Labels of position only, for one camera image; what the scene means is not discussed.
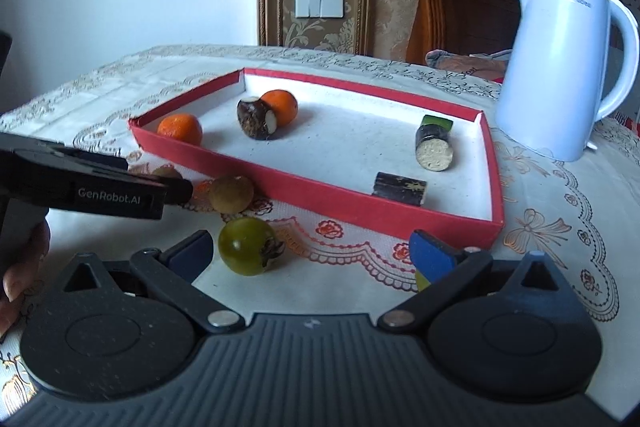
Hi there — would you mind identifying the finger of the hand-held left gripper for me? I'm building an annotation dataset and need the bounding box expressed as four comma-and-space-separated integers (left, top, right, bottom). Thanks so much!
144, 174, 194, 208
35, 141, 132, 174

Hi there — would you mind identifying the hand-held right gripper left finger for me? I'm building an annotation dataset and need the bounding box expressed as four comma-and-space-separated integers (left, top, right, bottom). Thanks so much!
62, 230, 247, 334

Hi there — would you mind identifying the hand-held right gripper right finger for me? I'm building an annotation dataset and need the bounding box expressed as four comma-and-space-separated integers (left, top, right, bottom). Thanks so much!
376, 230, 565, 336

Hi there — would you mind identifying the green tomato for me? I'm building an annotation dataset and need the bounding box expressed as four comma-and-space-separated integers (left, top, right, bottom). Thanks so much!
218, 217, 286, 277

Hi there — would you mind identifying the orange mandarin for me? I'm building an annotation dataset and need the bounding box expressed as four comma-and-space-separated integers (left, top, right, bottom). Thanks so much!
260, 90, 299, 128
157, 113, 204, 147

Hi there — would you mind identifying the dark sugarcane piece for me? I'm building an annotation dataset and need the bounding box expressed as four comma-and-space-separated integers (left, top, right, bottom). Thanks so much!
371, 172, 429, 207

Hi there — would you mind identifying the sugarcane piece with white end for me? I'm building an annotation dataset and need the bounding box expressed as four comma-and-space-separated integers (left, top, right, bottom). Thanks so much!
236, 97, 279, 141

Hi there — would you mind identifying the green-topped sugarcane piece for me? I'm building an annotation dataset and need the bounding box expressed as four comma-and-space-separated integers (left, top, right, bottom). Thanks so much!
415, 114, 455, 172

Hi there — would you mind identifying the red cardboard box tray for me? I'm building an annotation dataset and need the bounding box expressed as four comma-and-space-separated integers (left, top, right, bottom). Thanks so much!
127, 67, 505, 248

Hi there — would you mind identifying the person's left hand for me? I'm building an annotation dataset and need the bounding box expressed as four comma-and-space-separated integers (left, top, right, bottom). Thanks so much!
0, 218, 52, 340

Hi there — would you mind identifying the embroidered cream tablecloth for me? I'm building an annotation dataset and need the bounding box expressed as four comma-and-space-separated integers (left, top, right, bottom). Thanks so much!
0, 44, 640, 427

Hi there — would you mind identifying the pink patterned pillow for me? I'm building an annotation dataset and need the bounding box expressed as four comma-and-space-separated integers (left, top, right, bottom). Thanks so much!
424, 49, 512, 84

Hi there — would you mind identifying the white electric kettle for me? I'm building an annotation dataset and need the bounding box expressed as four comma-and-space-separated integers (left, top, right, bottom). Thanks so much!
494, 0, 640, 163

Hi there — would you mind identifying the colourful striped blanket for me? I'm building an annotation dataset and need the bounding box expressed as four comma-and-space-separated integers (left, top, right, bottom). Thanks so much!
612, 109, 640, 138

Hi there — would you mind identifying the white wall light switch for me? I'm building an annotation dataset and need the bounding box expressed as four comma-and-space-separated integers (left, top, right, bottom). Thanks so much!
294, 0, 345, 19

